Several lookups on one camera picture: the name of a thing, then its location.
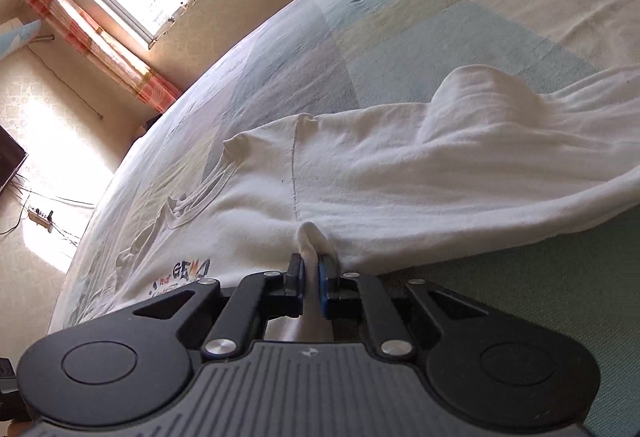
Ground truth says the power strip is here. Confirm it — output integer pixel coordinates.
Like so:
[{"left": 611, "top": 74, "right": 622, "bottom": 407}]
[{"left": 27, "top": 207, "right": 56, "bottom": 234}]

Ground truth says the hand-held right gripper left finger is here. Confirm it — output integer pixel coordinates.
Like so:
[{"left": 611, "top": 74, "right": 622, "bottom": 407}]
[{"left": 132, "top": 253, "right": 306, "bottom": 360}]

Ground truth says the black television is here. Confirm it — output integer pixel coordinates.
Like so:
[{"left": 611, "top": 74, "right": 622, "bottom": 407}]
[{"left": 0, "top": 124, "right": 29, "bottom": 196}]

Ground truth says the white air conditioner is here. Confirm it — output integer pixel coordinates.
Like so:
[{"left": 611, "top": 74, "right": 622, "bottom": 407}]
[{"left": 0, "top": 17, "right": 44, "bottom": 60}]

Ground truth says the white t-shirt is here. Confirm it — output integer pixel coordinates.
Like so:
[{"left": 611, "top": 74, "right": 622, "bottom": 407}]
[{"left": 75, "top": 64, "right": 640, "bottom": 343}]

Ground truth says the pink striped curtain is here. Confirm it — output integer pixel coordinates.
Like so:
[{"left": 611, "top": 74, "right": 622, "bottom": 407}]
[{"left": 20, "top": 0, "right": 184, "bottom": 114}]

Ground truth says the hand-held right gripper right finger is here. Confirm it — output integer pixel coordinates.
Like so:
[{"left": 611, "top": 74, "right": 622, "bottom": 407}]
[{"left": 317, "top": 255, "right": 489, "bottom": 361}]

